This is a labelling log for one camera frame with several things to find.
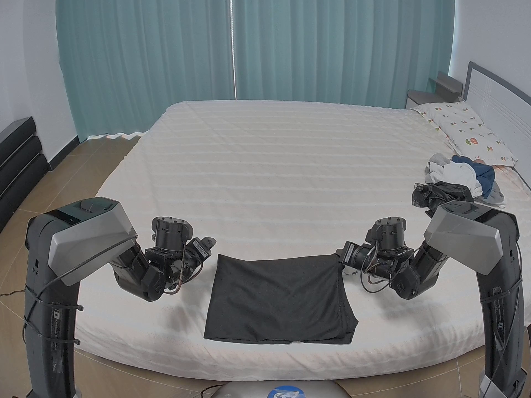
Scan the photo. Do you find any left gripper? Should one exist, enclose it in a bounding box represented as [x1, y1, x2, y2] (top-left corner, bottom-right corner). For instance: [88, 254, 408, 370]
[182, 236, 217, 273]

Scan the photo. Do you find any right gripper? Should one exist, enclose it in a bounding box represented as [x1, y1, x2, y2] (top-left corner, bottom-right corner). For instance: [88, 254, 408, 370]
[336, 241, 368, 270]

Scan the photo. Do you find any black T-shirt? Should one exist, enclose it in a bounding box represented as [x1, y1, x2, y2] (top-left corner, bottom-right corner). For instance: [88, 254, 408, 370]
[203, 252, 359, 345]

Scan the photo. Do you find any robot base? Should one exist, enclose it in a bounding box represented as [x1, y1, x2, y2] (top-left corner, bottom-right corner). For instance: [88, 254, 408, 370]
[209, 380, 348, 398]

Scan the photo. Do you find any bed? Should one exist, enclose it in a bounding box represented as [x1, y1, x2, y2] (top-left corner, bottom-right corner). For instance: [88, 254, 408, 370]
[75, 61, 531, 382]

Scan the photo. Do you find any pile of clothes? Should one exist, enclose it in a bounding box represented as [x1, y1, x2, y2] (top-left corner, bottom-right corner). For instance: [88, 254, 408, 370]
[423, 153, 507, 207]

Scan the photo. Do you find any black shiny garment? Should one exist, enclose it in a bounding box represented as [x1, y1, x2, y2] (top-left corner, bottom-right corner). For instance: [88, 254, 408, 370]
[412, 181, 476, 219]

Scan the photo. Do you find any white printed pillow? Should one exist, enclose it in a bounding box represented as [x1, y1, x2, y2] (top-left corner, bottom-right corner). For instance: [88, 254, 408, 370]
[410, 101, 518, 167]

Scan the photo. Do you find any grey bedside table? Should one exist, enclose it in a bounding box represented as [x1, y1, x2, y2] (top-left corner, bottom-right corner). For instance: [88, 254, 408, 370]
[406, 71, 464, 108]

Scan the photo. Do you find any blue-green curtain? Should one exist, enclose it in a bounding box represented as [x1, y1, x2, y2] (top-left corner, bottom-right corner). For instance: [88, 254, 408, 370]
[230, 0, 455, 109]
[55, 0, 237, 141]

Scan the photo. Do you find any black chest of drawers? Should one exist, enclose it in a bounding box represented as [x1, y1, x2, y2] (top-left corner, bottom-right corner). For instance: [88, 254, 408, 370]
[0, 116, 48, 232]

